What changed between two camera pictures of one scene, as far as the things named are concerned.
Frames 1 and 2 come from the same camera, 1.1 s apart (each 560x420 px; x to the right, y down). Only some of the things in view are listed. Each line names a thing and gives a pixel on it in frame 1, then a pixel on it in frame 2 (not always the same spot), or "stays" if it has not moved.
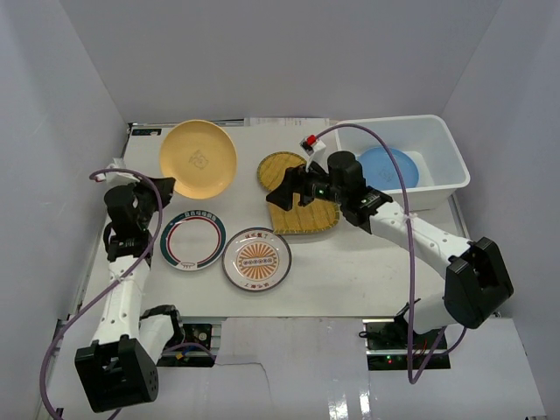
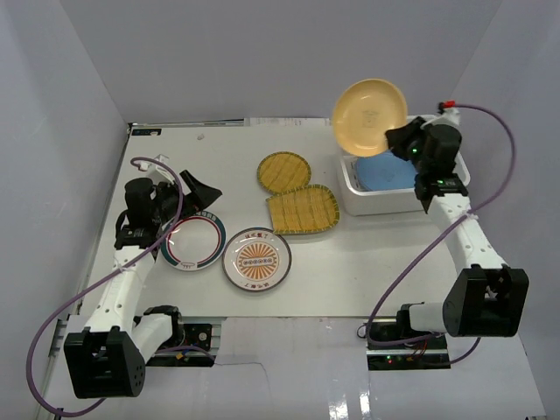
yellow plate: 200,155 -> 363,111
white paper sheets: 290,122 stays
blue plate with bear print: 380,171 stays
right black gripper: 295,180 -> 397,137
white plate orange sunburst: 256,259 stays
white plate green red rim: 192,240 stays
